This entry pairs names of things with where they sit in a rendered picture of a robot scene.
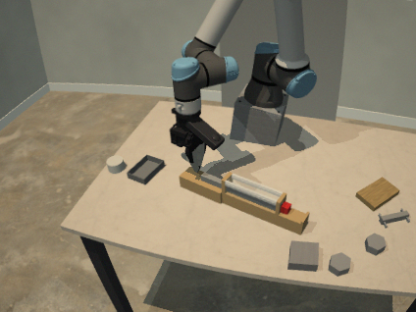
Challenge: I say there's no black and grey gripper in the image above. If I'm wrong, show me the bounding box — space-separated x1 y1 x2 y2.
170 108 207 173

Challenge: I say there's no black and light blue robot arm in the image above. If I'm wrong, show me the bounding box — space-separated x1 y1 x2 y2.
172 0 317 150

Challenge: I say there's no brown wooden board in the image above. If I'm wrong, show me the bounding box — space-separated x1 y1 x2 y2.
356 178 399 212

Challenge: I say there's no grey cylinder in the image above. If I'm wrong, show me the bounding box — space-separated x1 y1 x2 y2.
106 155 125 174

